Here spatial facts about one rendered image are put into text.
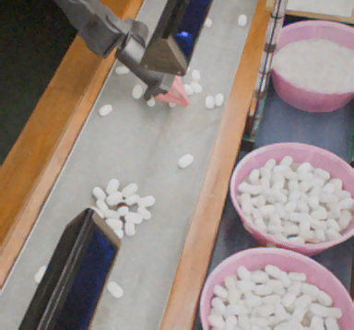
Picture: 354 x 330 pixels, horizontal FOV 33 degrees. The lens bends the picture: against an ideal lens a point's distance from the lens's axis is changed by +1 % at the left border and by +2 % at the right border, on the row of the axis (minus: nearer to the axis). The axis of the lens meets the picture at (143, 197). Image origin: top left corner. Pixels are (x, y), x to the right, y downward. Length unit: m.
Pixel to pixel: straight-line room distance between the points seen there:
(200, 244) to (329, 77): 0.61
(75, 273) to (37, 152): 0.62
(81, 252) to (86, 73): 0.80
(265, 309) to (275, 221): 0.20
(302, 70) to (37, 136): 0.68
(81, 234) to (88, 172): 0.56
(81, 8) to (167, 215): 0.46
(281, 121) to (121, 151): 0.42
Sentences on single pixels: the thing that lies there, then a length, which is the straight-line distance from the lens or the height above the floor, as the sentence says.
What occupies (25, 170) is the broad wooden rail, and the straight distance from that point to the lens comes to 1.25.
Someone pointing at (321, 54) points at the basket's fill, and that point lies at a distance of 1.61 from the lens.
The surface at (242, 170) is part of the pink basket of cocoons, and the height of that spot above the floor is 0.75.
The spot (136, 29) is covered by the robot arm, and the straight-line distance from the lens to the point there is 1.37.
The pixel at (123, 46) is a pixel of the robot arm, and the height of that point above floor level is 0.90.
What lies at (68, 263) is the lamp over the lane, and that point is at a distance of 0.69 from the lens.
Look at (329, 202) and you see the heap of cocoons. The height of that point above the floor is 0.74.
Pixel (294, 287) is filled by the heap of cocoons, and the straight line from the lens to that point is 1.13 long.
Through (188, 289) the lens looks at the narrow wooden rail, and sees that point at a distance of 1.07.
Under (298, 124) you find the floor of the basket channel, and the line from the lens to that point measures 1.49.
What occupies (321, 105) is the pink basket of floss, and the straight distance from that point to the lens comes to 1.51.
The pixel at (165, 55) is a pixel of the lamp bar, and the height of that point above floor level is 1.08.
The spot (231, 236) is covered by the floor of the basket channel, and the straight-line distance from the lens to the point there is 1.25.
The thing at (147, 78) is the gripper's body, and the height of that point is 0.84.
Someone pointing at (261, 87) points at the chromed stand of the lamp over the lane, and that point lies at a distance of 1.28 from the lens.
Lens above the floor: 1.70
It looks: 52 degrees down
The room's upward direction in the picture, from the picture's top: straight up
